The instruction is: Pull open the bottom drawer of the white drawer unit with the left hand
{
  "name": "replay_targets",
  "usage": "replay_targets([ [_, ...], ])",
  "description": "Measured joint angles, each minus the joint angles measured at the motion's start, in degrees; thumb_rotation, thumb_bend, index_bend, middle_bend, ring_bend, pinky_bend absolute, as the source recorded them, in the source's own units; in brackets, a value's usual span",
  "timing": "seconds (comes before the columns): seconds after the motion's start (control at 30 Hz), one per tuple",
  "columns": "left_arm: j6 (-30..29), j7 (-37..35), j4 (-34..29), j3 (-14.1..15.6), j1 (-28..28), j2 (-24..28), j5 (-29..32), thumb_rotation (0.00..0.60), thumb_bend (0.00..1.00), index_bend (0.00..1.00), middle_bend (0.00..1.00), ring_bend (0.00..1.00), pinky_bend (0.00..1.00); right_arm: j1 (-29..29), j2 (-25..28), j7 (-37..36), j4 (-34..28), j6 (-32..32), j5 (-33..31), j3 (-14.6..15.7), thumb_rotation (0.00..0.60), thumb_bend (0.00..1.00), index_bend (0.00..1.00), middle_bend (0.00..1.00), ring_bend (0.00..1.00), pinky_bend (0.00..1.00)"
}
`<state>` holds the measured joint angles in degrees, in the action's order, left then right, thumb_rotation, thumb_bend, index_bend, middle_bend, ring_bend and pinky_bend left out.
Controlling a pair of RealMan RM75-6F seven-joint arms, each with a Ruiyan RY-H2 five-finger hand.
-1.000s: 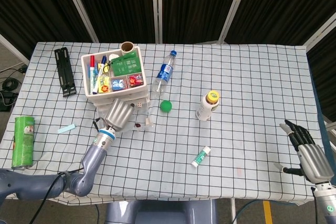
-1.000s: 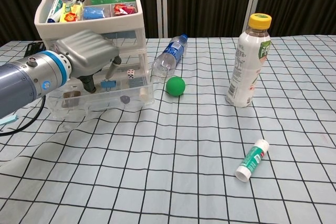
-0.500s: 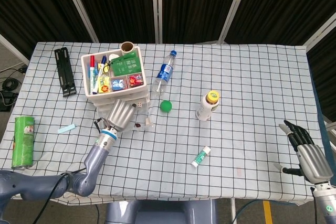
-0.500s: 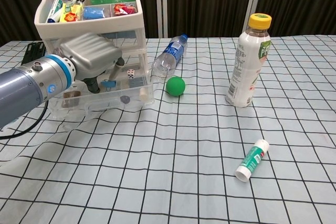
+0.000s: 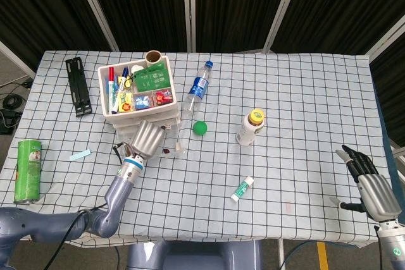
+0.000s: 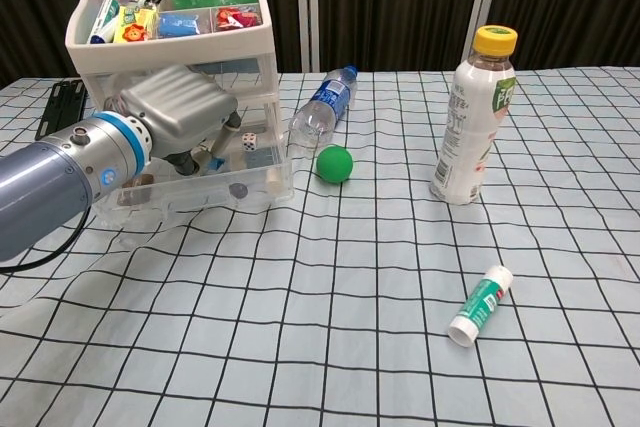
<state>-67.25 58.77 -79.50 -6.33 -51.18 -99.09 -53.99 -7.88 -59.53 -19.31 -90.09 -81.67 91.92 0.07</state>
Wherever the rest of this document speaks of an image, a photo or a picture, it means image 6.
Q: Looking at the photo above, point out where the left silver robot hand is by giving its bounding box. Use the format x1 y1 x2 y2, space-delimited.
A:
117 64 242 178

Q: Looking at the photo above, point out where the clear plastic drawer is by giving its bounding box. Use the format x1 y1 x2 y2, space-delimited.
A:
92 136 296 231
82 57 276 103

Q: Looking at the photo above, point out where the white plastic drawer organizer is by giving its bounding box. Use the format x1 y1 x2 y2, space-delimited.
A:
64 0 296 203

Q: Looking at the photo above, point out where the blue snack packet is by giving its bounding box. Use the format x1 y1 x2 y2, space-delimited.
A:
158 11 201 38

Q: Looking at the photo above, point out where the yellow lion snack packet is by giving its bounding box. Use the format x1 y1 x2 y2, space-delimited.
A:
113 5 160 44

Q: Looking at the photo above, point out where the brown rectangular block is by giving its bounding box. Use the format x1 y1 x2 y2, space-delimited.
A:
117 174 154 206

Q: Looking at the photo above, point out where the red snack packet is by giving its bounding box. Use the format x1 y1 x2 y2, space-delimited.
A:
215 5 264 28

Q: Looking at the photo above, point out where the black folding stand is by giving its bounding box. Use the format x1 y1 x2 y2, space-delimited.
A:
33 79 89 141

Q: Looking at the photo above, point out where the red cap whiteboard marker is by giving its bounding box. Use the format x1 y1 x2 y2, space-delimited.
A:
88 0 128 45

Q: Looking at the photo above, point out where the clear water bottle blue label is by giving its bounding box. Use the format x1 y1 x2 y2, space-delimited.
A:
288 64 359 150

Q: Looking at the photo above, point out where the green foam ball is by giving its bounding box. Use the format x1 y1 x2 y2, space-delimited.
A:
315 145 355 184

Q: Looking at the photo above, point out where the white drink bottle yellow cap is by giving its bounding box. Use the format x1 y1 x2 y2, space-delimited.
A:
429 25 519 206

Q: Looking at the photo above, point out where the green white glue stick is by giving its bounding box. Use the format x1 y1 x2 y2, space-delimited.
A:
447 265 515 348

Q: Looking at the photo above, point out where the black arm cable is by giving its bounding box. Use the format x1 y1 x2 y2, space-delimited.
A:
0 206 92 273

